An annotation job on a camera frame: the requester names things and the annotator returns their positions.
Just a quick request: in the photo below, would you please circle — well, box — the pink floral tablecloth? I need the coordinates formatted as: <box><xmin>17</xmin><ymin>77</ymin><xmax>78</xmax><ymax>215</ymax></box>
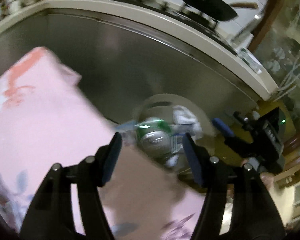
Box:
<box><xmin>0</xmin><ymin>47</ymin><xmax>204</xmax><ymax>239</ymax></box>

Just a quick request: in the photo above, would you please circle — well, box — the green soda can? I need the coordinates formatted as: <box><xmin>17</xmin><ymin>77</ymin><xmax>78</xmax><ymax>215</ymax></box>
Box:
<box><xmin>135</xmin><ymin>117</ymin><xmax>172</xmax><ymax>158</ymax></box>

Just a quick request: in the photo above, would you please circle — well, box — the beige trash bin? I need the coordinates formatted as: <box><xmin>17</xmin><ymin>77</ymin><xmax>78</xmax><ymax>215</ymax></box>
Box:
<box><xmin>133</xmin><ymin>94</ymin><xmax>216</xmax><ymax>182</ymax></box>

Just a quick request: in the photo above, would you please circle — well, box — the white tissue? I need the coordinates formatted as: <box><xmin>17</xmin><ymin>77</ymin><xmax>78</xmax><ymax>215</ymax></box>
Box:
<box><xmin>172</xmin><ymin>105</ymin><xmax>203</xmax><ymax>135</ymax></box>

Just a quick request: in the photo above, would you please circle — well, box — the black frying pan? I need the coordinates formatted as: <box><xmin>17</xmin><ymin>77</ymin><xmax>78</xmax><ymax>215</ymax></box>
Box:
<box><xmin>182</xmin><ymin>0</ymin><xmax>258</xmax><ymax>21</ymax></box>

